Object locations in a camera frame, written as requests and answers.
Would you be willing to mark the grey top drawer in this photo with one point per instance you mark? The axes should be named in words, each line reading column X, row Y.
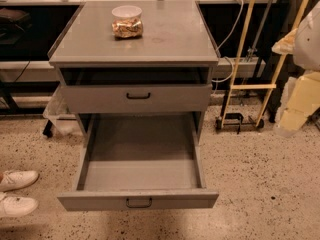
column 136, row 99

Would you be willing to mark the grey metal drawer cabinet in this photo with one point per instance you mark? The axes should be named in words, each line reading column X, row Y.
column 175, row 48

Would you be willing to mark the clear plastic bin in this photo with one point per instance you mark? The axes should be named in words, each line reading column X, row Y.
column 58, row 114

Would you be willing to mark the grey drawer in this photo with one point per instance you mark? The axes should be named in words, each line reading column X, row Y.
column 136, row 99
column 140, row 162

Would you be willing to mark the upper white sneaker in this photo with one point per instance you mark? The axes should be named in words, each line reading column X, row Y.
column 15, row 179

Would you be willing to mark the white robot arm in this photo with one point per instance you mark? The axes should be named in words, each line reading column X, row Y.
column 304, row 43

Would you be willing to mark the lower white sneaker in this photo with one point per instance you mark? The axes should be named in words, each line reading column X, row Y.
column 16, row 206

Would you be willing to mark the white sneaker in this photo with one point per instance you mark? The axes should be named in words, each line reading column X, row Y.
column 16, row 206
column 15, row 179

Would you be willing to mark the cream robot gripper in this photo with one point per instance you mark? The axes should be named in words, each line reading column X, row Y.
column 308, row 47

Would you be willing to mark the clear jar of snacks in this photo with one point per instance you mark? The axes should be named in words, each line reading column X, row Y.
column 127, row 21

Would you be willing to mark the black bag on shelf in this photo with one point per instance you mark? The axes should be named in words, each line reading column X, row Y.
column 13, row 24

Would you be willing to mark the yellow wooden hand cart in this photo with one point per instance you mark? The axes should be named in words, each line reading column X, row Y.
column 269, row 87

